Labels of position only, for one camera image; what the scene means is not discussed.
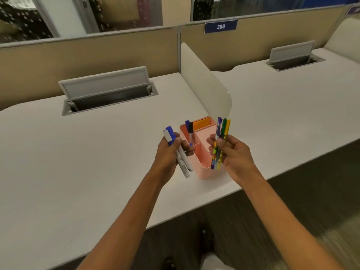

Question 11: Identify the person's left hand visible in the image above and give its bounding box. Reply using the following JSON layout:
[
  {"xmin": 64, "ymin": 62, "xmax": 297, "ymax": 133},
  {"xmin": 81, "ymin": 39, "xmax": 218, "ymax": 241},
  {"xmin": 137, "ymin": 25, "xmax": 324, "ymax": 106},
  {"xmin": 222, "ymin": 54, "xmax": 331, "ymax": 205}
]
[{"xmin": 153, "ymin": 136, "xmax": 195, "ymax": 185}]

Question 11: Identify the person's right hand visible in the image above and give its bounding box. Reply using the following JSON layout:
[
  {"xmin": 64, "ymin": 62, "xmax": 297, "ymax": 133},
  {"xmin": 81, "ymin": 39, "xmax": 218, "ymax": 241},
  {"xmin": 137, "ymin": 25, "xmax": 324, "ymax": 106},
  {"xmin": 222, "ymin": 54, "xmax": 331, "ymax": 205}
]
[{"xmin": 206, "ymin": 134, "xmax": 265, "ymax": 188}]

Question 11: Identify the white marker with blue cap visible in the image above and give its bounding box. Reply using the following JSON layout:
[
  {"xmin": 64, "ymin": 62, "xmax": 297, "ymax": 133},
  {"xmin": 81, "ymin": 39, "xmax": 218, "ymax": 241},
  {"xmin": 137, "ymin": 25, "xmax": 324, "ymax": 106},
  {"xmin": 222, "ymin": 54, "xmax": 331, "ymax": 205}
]
[{"xmin": 165, "ymin": 126, "xmax": 194, "ymax": 172}]

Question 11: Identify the green pen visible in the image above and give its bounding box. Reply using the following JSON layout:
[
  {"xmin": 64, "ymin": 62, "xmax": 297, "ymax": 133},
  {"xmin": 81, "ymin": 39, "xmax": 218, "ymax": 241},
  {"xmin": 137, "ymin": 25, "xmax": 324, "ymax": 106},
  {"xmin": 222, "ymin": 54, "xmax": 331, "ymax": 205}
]
[{"xmin": 216, "ymin": 118, "xmax": 227, "ymax": 166}]

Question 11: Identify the yellow pen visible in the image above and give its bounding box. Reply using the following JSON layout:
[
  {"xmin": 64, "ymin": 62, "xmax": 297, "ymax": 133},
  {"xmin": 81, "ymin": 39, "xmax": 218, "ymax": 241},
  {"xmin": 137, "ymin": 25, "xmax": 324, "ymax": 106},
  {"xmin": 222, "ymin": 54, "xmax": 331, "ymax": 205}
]
[{"xmin": 217, "ymin": 119, "xmax": 231, "ymax": 170}]

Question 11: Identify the purple patterned pen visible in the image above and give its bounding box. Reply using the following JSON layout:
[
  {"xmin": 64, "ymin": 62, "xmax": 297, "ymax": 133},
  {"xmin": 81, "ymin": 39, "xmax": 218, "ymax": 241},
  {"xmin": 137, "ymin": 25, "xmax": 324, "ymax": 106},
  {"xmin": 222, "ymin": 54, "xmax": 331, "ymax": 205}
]
[{"xmin": 211, "ymin": 117, "xmax": 223, "ymax": 170}]

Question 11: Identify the white marker with white end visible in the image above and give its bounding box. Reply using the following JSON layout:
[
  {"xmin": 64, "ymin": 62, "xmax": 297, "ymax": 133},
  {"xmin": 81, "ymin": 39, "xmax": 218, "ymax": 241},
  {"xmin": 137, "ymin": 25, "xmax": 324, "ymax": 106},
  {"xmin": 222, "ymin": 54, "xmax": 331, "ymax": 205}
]
[{"xmin": 162, "ymin": 130, "xmax": 191, "ymax": 179}]

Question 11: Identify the person's left forearm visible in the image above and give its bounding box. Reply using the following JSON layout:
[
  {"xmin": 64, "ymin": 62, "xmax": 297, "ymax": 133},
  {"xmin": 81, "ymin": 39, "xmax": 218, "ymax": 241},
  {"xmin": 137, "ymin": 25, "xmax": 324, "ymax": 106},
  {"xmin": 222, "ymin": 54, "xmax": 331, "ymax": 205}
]
[{"xmin": 76, "ymin": 169, "xmax": 167, "ymax": 270}]

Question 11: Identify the person's right forearm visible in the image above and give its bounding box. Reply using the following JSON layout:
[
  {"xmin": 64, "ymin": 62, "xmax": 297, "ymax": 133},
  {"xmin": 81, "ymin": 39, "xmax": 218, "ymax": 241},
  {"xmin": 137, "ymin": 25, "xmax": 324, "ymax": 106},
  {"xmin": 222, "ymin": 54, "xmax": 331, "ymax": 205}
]
[{"xmin": 241, "ymin": 175, "xmax": 347, "ymax": 270}]

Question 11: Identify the clear marker with blue cap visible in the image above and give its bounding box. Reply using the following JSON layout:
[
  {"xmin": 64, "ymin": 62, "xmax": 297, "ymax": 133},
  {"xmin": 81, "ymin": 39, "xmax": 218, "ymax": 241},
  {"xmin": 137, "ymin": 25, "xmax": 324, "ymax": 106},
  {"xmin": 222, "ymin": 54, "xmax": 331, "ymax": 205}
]
[{"xmin": 184, "ymin": 120, "xmax": 194, "ymax": 147}]

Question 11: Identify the pink desk organizer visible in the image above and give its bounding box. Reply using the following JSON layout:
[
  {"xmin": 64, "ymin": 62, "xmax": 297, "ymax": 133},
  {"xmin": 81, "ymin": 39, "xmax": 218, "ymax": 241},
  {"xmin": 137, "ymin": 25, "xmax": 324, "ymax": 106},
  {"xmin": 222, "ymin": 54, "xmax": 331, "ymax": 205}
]
[{"xmin": 179, "ymin": 116, "xmax": 229, "ymax": 180}]

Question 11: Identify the white desk divider panel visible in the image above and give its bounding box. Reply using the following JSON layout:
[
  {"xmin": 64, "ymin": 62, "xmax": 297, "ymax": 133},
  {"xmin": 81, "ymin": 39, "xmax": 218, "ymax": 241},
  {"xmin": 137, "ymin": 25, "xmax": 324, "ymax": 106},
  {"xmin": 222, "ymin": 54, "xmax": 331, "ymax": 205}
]
[
  {"xmin": 323, "ymin": 16, "xmax": 360, "ymax": 64},
  {"xmin": 180, "ymin": 42, "xmax": 233, "ymax": 125}
]

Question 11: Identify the black shoe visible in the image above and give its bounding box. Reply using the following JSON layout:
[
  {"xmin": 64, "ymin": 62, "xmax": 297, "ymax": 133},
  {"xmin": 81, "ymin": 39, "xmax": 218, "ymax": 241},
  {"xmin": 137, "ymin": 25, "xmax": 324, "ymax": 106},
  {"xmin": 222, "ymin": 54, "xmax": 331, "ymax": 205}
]
[
  {"xmin": 200, "ymin": 227, "xmax": 215, "ymax": 252},
  {"xmin": 163, "ymin": 256, "xmax": 177, "ymax": 270}
]

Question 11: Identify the beige partition panel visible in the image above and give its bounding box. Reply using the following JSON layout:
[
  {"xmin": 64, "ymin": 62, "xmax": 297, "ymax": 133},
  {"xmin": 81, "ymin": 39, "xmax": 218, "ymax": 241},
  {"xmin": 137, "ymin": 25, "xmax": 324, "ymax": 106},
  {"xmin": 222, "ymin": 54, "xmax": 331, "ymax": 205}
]
[
  {"xmin": 179, "ymin": 4, "xmax": 360, "ymax": 72},
  {"xmin": 0, "ymin": 26, "xmax": 179, "ymax": 111}
]

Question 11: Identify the white trouser leg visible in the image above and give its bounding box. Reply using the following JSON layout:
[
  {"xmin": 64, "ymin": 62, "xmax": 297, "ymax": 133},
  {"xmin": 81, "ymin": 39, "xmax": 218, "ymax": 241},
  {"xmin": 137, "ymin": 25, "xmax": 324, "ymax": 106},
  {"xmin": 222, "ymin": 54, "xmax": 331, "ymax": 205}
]
[{"xmin": 200, "ymin": 252, "xmax": 235, "ymax": 270}]

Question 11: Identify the blue number label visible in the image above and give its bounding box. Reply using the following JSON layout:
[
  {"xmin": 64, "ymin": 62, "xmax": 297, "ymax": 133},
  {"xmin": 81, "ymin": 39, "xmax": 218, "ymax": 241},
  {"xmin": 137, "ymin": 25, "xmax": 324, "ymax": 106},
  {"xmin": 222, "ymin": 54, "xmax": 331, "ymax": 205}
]
[{"xmin": 204, "ymin": 19, "xmax": 238, "ymax": 34}]

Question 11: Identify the dark dotted fabric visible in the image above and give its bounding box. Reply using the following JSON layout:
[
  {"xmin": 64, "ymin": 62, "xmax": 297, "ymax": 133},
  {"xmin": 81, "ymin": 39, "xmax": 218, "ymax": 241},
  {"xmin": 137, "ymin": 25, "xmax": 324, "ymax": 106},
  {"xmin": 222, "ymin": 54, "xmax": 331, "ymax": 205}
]
[{"xmin": 0, "ymin": 0, "xmax": 54, "ymax": 42}]

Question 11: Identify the grey cable port flap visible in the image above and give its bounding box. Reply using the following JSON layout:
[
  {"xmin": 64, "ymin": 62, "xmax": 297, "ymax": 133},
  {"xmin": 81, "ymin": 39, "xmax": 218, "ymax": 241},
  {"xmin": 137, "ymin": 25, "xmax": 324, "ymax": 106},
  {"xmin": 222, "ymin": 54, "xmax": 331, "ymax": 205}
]
[
  {"xmin": 266, "ymin": 40, "xmax": 326, "ymax": 72},
  {"xmin": 58, "ymin": 66, "xmax": 159, "ymax": 117}
]

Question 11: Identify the grey window frame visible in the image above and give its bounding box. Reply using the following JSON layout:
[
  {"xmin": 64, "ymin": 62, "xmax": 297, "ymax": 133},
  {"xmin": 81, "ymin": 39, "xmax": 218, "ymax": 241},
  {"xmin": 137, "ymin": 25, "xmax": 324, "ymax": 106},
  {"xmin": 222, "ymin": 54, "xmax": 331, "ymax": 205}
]
[{"xmin": 30, "ymin": 0, "xmax": 100, "ymax": 38}]

